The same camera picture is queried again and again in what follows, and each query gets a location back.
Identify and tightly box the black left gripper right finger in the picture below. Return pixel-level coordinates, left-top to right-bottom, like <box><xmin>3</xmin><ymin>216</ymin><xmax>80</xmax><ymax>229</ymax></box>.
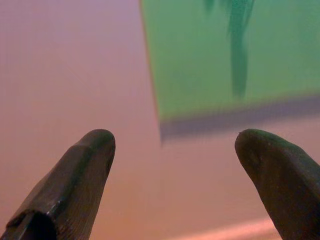
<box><xmin>234</xmin><ymin>128</ymin><xmax>320</xmax><ymax>240</ymax></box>

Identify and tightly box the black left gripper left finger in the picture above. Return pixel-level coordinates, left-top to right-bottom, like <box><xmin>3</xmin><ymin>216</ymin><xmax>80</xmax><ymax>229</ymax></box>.
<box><xmin>0</xmin><ymin>128</ymin><xmax>117</xmax><ymax>240</ymax></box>

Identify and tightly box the green table cover board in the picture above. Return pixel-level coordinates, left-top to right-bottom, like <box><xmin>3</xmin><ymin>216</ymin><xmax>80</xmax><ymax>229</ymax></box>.
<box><xmin>139</xmin><ymin>0</ymin><xmax>320</xmax><ymax>125</ymax></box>

